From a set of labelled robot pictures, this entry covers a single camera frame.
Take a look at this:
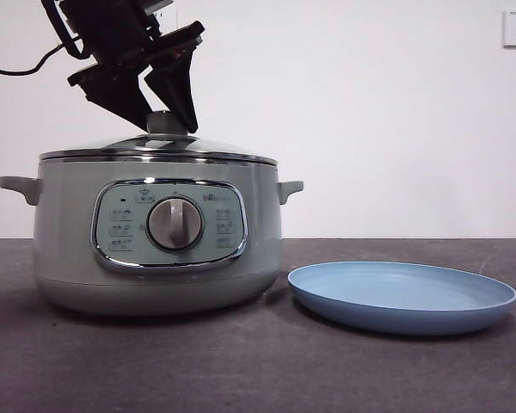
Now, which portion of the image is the glass lid with green knob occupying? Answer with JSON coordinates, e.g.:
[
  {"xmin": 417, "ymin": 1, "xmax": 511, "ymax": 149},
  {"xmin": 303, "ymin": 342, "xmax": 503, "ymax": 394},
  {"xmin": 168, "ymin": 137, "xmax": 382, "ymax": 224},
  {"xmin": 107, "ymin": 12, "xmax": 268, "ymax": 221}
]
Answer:
[{"xmin": 39, "ymin": 110, "xmax": 279, "ymax": 163}]

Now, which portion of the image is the pale green electric steamer pot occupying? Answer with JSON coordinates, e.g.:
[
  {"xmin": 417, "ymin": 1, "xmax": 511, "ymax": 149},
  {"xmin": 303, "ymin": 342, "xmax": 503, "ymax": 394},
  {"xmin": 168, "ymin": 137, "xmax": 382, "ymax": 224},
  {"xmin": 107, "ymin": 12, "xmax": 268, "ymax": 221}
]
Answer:
[{"xmin": 0, "ymin": 157, "xmax": 304, "ymax": 317}]

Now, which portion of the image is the blue round plate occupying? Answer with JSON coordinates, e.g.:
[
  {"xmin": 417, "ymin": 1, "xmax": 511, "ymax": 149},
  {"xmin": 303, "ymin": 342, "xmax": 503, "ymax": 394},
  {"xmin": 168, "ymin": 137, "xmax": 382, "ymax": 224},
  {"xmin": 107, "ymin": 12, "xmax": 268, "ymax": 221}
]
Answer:
[{"xmin": 286, "ymin": 260, "xmax": 516, "ymax": 336}]

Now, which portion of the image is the black cable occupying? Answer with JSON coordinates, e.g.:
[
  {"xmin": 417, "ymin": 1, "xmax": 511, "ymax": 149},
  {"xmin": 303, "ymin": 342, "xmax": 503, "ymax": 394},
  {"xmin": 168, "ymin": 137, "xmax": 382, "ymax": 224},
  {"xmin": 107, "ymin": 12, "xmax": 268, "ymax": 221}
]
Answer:
[{"xmin": 0, "ymin": 39, "xmax": 87, "ymax": 75}]

